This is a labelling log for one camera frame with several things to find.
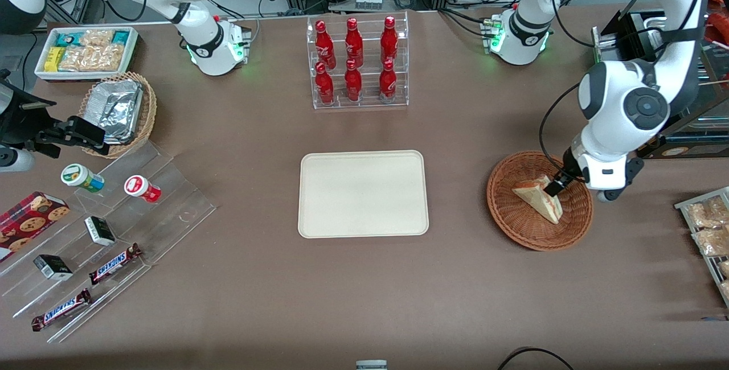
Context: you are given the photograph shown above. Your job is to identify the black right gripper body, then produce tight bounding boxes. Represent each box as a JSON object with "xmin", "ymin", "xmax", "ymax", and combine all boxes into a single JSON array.
[{"xmin": 0, "ymin": 71, "xmax": 68, "ymax": 158}]

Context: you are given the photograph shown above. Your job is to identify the triangle sandwich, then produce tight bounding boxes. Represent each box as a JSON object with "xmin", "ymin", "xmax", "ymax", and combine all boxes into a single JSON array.
[{"xmin": 511, "ymin": 175, "xmax": 563, "ymax": 225}]

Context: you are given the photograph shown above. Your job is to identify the brown wicker basket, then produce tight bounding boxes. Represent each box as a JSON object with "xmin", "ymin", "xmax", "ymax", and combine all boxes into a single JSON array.
[{"xmin": 486, "ymin": 150, "xmax": 594, "ymax": 252}]

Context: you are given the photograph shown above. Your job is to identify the light wicker basket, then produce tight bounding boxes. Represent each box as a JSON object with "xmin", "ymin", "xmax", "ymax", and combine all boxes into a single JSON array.
[{"xmin": 79, "ymin": 71, "xmax": 158, "ymax": 159}]

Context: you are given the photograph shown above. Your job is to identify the tray of packaged snacks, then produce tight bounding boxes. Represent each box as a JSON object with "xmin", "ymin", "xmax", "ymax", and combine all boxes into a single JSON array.
[{"xmin": 675, "ymin": 187, "xmax": 729, "ymax": 308}]

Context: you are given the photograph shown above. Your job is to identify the beige plastic tray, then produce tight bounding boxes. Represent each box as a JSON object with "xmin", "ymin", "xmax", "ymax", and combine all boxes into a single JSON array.
[{"xmin": 298, "ymin": 150, "xmax": 429, "ymax": 239}]

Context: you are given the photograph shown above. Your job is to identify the green lid cup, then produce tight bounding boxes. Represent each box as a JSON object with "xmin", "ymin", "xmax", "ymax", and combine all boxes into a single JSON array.
[{"xmin": 61, "ymin": 163, "xmax": 105, "ymax": 193}]

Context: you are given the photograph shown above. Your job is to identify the stack of foil trays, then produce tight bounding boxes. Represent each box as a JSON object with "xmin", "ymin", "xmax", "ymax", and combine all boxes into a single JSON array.
[{"xmin": 85, "ymin": 80, "xmax": 144, "ymax": 144}]

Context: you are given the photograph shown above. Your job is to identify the white plastic snack bin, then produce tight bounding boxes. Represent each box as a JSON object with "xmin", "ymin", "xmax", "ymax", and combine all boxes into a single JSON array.
[{"xmin": 34, "ymin": 26, "xmax": 140, "ymax": 83}]

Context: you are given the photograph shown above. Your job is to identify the red lid cup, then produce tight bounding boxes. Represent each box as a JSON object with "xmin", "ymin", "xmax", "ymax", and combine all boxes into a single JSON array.
[{"xmin": 124, "ymin": 175, "xmax": 162, "ymax": 204}]

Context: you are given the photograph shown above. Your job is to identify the clear bag of crackers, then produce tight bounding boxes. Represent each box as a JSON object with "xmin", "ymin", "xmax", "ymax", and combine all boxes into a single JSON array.
[
  {"xmin": 80, "ymin": 30, "xmax": 116, "ymax": 47},
  {"xmin": 58, "ymin": 44, "xmax": 125, "ymax": 72}
]

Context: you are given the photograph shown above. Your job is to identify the small black box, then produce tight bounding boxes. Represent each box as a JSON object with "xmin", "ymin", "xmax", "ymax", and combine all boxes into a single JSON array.
[
  {"xmin": 33, "ymin": 254, "xmax": 73, "ymax": 281},
  {"xmin": 84, "ymin": 216, "xmax": 116, "ymax": 246}
]

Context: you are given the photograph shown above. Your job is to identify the clear acrylic stepped display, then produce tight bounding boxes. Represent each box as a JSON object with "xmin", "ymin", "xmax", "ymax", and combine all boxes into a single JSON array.
[{"xmin": 0, "ymin": 139, "xmax": 217, "ymax": 343}]

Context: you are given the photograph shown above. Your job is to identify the red cookie box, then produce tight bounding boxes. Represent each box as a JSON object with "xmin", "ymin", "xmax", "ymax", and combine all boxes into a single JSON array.
[{"xmin": 0, "ymin": 191, "xmax": 70, "ymax": 262}]

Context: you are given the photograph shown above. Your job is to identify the snickers chocolate bar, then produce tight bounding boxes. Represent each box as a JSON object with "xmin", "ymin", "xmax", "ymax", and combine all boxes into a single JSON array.
[
  {"xmin": 88, "ymin": 243, "xmax": 143, "ymax": 286},
  {"xmin": 31, "ymin": 289, "xmax": 93, "ymax": 332}
]

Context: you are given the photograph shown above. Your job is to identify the clear bag of pastry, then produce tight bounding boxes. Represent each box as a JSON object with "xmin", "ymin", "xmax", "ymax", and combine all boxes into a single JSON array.
[
  {"xmin": 692, "ymin": 227, "xmax": 729, "ymax": 257},
  {"xmin": 686, "ymin": 196, "xmax": 729, "ymax": 229}
]

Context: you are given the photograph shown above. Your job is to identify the black hot food display case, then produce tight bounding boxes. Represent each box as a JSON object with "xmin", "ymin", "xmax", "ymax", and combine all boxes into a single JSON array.
[{"xmin": 591, "ymin": 9, "xmax": 729, "ymax": 160}]

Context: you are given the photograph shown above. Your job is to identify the red sausage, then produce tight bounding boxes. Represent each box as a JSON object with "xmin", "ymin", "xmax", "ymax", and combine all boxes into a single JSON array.
[{"xmin": 708, "ymin": 13, "xmax": 729, "ymax": 42}]

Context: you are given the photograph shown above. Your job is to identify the red cola bottle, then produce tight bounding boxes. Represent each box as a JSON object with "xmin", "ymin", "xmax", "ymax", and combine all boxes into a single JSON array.
[
  {"xmin": 315, "ymin": 63, "xmax": 335, "ymax": 104},
  {"xmin": 380, "ymin": 16, "xmax": 399, "ymax": 66},
  {"xmin": 315, "ymin": 20, "xmax": 337, "ymax": 70},
  {"xmin": 345, "ymin": 18, "xmax": 364, "ymax": 68},
  {"xmin": 345, "ymin": 60, "xmax": 363, "ymax": 102},
  {"xmin": 379, "ymin": 60, "xmax": 398, "ymax": 102}
]

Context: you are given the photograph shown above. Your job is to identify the clear acrylic bottle rack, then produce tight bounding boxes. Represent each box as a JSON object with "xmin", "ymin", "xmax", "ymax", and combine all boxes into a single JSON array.
[{"xmin": 306, "ymin": 11, "xmax": 409, "ymax": 110}]

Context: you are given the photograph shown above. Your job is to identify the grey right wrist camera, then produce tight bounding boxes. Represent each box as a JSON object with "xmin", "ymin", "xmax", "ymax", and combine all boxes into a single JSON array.
[{"xmin": 0, "ymin": 147, "xmax": 36, "ymax": 174}]

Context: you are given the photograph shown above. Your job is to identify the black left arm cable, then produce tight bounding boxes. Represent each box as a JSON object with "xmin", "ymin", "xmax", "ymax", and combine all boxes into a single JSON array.
[{"xmin": 538, "ymin": 83, "xmax": 581, "ymax": 176}]

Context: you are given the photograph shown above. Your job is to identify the black floor cable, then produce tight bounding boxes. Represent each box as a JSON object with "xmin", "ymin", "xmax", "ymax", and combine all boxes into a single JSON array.
[{"xmin": 497, "ymin": 347, "xmax": 576, "ymax": 370}]

